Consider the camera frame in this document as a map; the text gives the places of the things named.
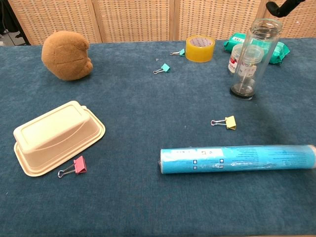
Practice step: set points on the blue table cloth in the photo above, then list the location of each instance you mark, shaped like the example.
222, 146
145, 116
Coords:
138, 197

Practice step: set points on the pink binder clip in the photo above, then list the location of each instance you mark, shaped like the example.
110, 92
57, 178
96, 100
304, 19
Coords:
81, 165

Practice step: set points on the brown plush toy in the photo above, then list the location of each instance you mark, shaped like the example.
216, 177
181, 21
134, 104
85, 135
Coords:
65, 55

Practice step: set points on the teal binder clip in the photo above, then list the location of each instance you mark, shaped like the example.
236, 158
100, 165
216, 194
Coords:
182, 52
165, 67

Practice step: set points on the clear plastic jar of clips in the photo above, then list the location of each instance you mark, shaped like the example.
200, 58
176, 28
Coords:
233, 61

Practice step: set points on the woven bamboo screen panel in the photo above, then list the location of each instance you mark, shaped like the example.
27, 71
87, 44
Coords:
56, 17
217, 17
133, 19
296, 24

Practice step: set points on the pale yellow binder clip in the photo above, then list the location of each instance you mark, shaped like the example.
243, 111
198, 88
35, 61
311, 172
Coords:
231, 122

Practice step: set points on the beige lidded food container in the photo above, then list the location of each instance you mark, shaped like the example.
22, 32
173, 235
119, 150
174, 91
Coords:
54, 135

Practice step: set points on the yellow packing tape roll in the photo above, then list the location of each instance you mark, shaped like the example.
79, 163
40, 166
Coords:
198, 53

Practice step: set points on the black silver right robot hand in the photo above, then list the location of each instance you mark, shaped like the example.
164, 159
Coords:
277, 10

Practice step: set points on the green wet wipes pack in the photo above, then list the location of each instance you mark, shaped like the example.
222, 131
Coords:
284, 50

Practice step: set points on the blue wrapped roll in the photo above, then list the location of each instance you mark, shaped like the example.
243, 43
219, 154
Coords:
247, 159

